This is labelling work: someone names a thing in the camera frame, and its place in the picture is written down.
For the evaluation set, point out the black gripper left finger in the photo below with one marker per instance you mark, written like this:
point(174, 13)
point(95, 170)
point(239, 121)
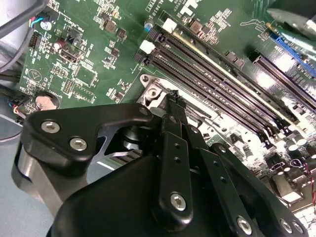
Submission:
point(56, 143)

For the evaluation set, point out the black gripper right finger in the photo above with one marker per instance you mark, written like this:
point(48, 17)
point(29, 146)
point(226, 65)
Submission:
point(222, 177)

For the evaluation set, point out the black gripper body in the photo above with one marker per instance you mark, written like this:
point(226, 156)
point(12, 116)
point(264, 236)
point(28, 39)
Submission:
point(111, 197)

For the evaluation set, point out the metal locking lever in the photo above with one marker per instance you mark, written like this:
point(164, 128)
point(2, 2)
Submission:
point(161, 87)

